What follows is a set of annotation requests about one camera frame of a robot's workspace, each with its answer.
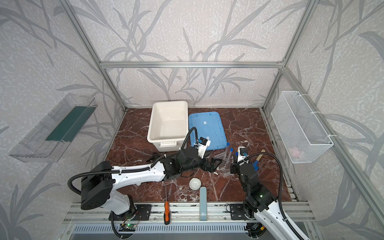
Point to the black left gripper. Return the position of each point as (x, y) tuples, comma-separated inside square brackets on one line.
[(205, 162)]

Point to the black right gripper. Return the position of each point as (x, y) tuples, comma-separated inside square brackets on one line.
[(241, 167)]

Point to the blue-capped test tube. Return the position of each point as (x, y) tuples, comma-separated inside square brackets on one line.
[(227, 150), (230, 156)]

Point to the white plastic storage bin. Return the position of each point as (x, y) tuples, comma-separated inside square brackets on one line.
[(168, 125)]

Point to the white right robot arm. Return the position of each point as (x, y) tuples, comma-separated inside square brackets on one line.
[(260, 203)]

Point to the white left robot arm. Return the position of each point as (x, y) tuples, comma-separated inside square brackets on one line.
[(99, 188)]

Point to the clear test tube rack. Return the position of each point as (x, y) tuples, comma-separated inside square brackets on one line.
[(224, 168)]

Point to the white ceramic bowl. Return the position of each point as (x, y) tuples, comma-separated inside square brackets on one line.
[(195, 184)]

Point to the blue plastic bin lid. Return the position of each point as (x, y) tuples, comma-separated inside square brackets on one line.
[(209, 126)]

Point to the light blue rectangular block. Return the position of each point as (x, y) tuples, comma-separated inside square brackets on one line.
[(203, 204)]

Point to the green circuit board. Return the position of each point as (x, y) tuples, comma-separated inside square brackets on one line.
[(127, 227)]

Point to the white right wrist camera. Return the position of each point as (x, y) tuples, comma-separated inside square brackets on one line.
[(242, 155)]

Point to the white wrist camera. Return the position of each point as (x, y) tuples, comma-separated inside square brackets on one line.
[(242, 155), (203, 144)]

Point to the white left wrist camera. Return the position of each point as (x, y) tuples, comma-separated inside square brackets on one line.
[(203, 144)]

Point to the orange handled screwdriver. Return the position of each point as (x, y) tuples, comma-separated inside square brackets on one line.
[(167, 213)]

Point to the white wire mesh basket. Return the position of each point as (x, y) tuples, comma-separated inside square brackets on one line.
[(302, 134)]

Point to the clear wall shelf green mat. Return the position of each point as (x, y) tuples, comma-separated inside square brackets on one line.
[(47, 142)]

